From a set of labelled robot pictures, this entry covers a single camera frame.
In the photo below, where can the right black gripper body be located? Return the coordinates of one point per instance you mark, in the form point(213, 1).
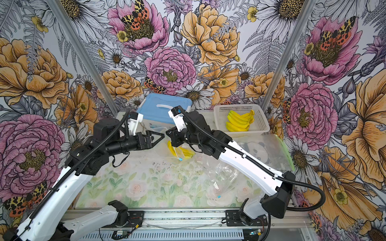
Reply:
point(181, 137)

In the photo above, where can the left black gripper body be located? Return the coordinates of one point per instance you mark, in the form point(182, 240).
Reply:
point(132, 143)

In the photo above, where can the clear zip-top bag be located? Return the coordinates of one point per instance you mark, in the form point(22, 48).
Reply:
point(164, 151)
point(226, 186)

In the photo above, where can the single yellow banana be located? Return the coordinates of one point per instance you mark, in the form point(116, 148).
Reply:
point(232, 128)

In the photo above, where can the yellow banana bunch small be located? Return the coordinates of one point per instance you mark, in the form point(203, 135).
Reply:
point(237, 120)

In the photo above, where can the panda print zip-top bag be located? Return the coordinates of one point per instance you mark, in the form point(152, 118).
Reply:
point(269, 149)

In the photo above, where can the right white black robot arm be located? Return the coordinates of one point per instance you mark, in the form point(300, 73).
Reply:
point(191, 128)

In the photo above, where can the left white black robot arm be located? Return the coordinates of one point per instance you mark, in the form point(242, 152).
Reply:
point(110, 137)

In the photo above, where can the blue lid storage box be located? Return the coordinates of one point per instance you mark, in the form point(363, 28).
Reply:
point(155, 108)

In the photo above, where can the white plastic basket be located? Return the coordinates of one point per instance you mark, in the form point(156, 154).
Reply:
point(258, 127)

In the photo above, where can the small green circuit board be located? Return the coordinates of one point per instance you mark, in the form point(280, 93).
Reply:
point(119, 235)

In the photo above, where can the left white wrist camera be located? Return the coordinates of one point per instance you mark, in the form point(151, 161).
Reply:
point(133, 121)

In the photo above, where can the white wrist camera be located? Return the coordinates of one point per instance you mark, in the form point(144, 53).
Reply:
point(133, 121)
point(178, 118)

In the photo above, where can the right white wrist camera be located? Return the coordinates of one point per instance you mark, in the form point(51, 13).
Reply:
point(178, 118)

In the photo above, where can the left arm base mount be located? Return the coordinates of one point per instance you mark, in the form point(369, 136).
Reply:
point(129, 220)

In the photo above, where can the aluminium front rail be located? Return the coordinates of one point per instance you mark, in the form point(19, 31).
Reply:
point(192, 224)

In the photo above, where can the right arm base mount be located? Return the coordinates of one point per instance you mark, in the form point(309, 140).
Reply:
point(234, 218)

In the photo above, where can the left aluminium corner post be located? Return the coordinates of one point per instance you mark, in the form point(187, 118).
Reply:
point(64, 21)

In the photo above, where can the aluminium corner post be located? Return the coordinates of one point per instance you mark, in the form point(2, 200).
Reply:
point(64, 21)
point(292, 41)

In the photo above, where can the right aluminium corner post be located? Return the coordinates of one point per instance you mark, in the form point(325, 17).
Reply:
point(292, 41)

